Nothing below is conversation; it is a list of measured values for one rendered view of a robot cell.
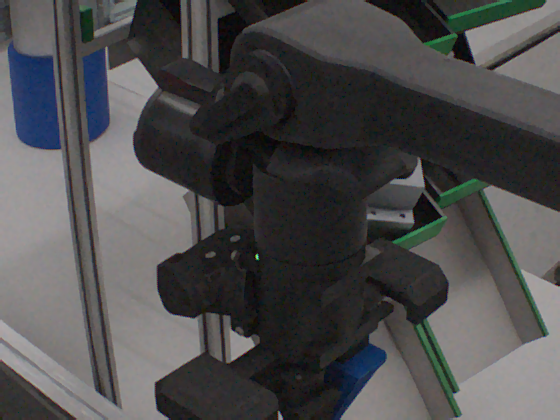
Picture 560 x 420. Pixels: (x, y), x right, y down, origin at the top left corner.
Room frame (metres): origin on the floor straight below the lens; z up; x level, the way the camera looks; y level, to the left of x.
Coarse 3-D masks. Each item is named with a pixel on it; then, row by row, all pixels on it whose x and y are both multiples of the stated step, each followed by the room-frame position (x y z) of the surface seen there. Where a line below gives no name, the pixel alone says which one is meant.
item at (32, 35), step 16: (16, 0) 1.54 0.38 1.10; (32, 0) 1.52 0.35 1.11; (48, 0) 1.52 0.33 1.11; (80, 0) 1.55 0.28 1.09; (16, 16) 1.54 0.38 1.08; (32, 16) 1.53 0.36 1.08; (48, 16) 1.52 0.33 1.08; (96, 16) 1.59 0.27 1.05; (16, 32) 1.55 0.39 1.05; (32, 32) 1.53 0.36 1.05; (48, 32) 1.52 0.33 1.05; (16, 48) 1.55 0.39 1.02; (32, 48) 1.53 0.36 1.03; (48, 48) 1.52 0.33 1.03
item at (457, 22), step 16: (432, 0) 0.82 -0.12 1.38; (448, 0) 0.86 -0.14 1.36; (464, 0) 0.87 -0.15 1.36; (480, 0) 0.87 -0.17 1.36; (496, 0) 0.88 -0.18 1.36; (512, 0) 0.85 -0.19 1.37; (528, 0) 0.87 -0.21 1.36; (544, 0) 0.89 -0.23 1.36; (448, 16) 0.81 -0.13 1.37; (464, 16) 0.82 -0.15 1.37; (480, 16) 0.83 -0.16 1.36; (496, 16) 0.85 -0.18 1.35
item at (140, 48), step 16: (144, 0) 0.88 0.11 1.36; (160, 0) 0.90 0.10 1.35; (176, 0) 0.92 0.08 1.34; (144, 16) 0.88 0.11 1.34; (160, 16) 0.86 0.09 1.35; (176, 16) 0.93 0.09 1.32; (224, 16) 0.96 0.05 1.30; (240, 16) 0.97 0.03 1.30; (144, 32) 0.88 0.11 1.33; (160, 32) 0.86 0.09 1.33; (176, 32) 0.84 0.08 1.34; (224, 32) 0.94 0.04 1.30; (240, 32) 0.95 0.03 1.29; (144, 48) 0.88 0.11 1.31; (160, 48) 0.86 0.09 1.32; (176, 48) 0.84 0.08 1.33; (224, 48) 0.92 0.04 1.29; (144, 64) 0.89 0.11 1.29; (160, 64) 0.86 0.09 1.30; (224, 64) 0.90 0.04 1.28; (416, 208) 0.80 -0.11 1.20; (432, 208) 0.79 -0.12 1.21; (416, 224) 0.79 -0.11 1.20; (432, 224) 0.77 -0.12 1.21; (400, 240) 0.75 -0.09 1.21; (416, 240) 0.76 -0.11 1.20
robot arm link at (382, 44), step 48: (336, 0) 0.52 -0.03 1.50; (240, 48) 0.50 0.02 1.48; (288, 48) 0.48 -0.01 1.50; (336, 48) 0.47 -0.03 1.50; (384, 48) 0.48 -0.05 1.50; (336, 96) 0.46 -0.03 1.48; (384, 96) 0.45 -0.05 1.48; (432, 96) 0.44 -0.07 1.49; (480, 96) 0.43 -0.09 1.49; (528, 96) 0.43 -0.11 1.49; (336, 144) 0.46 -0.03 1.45; (384, 144) 0.45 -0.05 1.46; (432, 144) 0.44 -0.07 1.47; (480, 144) 0.42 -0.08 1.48; (528, 144) 0.40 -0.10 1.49; (528, 192) 0.40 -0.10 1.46
